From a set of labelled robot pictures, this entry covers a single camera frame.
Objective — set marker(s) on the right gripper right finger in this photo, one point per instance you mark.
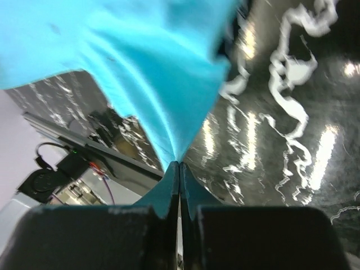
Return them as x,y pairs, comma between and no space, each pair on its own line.
220,236

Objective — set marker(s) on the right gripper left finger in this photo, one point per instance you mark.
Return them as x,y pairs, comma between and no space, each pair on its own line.
138,236

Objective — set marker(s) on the light blue t shirt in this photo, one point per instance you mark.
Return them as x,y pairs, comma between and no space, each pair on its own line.
164,62

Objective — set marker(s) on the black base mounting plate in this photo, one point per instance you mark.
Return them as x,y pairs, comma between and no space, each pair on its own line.
116,164

